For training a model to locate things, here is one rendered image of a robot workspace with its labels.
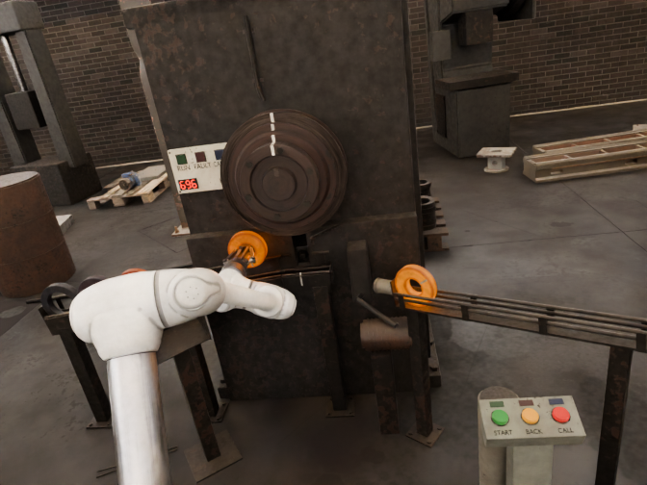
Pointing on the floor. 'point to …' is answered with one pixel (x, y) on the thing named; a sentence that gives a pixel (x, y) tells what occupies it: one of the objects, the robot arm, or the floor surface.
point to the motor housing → (382, 348)
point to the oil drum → (30, 238)
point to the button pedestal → (530, 437)
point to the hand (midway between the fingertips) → (246, 245)
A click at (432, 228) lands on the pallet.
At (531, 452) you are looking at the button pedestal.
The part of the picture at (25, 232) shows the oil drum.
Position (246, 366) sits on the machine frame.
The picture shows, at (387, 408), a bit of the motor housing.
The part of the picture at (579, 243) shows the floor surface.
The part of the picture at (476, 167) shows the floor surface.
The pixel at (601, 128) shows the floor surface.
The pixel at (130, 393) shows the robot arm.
